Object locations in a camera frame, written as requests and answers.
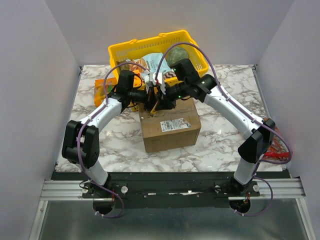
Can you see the green melon ball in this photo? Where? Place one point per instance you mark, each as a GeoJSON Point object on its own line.
{"type": "Point", "coordinates": [176, 54]}

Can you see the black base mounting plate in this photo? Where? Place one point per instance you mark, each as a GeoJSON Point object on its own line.
{"type": "Point", "coordinates": [168, 190]}

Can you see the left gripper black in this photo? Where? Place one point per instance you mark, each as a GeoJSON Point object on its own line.
{"type": "Point", "coordinates": [150, 98]}

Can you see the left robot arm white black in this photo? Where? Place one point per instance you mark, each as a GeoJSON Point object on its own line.
{"type": "Point", "coordinates": [81, 144]}

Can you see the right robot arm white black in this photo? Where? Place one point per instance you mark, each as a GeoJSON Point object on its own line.
{"type": "Point", "coordinates": [258, 133]}

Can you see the red snack bag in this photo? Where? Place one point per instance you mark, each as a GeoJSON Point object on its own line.
{"type": "Point", "coordinates": [277, 153]}

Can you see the aluminium rail frame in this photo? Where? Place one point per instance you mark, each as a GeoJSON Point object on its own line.
{"type": "Point", "coordinates": [69, 190]}

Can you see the pink brown striped pouch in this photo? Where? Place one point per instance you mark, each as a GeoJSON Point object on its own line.
{"type": "Point", "coordinates": [168, 75]}

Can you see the light blue chips bag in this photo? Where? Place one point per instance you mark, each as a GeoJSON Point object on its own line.
{"type": "Point", "coordinates": [150, 62]}

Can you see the brown snack packet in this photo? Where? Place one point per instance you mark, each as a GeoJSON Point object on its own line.
{"type": "Point", "coordinates": [125, 67]}

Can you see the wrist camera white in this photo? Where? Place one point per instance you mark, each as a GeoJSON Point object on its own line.
{"type": "Point", "coordinates": [150, 80]}
{"type": "Point", "coordinates": [160, 82]}

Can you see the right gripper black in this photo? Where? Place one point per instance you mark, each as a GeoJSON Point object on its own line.
{"type": "Point", "coordinates": [163, 97]}

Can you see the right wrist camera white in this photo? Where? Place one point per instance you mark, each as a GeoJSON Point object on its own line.
{"type": "Point", "coordinates": [160, 82]}

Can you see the yellow plastic shopping basket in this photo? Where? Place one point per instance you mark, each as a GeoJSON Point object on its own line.
{"type": "Point", "coordinates": [163, 43]}

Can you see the yellow utility knife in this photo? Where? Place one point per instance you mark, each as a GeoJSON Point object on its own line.
{"type": "Point", "coordinates": [154, 109]}

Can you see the orange toy box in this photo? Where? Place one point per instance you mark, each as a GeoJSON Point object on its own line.
{"type": "Point", "coordinates": [138, 81]}

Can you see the brown cardboard express box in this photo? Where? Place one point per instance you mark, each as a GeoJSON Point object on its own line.
{"type": "Point", "coordinates": [170, 129]}

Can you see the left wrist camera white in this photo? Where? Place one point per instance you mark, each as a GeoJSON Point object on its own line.
{"type": "Point", "coordinates": [150, 80]}

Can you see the orange snack bag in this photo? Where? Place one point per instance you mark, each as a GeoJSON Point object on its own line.
{"type": "Point", "coordinates": [99, 94]}

